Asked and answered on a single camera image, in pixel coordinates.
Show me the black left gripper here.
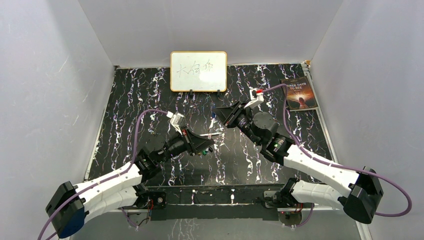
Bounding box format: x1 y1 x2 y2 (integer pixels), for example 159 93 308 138
157 125 214 164

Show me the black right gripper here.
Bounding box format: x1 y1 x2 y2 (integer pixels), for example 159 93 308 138
212 100 262 147

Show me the white pen blue cap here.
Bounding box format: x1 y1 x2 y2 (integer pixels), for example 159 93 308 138
208 112 216 131

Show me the white pen green tip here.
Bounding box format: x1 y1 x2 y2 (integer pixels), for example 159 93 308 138
200 132 223 138

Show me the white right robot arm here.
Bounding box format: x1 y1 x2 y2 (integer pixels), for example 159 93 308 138
212 101 384 224

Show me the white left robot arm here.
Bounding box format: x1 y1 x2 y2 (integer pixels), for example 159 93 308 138
45 127 215 239

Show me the dark Three Days book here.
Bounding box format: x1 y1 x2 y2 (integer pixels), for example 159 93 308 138
281 76 319 111

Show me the white dry-erase board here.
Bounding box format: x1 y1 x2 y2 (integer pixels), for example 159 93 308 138
170 51 228 92

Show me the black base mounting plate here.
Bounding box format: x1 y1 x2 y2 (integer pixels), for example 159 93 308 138
148 184 292 221

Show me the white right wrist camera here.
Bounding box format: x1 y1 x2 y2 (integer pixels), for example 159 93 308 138
244 88 264 109

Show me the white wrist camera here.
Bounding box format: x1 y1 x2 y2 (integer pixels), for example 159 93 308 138
244 88 264 109
169 112 187 134

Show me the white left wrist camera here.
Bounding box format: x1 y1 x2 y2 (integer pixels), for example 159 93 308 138
169 112 187 134

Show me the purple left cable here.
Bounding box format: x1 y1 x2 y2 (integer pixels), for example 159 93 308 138
37 109 173 240

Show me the purple cable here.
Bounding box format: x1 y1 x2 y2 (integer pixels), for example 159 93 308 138
37 109 173 240
256 83 413 218

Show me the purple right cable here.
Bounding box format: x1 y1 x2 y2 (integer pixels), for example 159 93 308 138
256 83 413 218

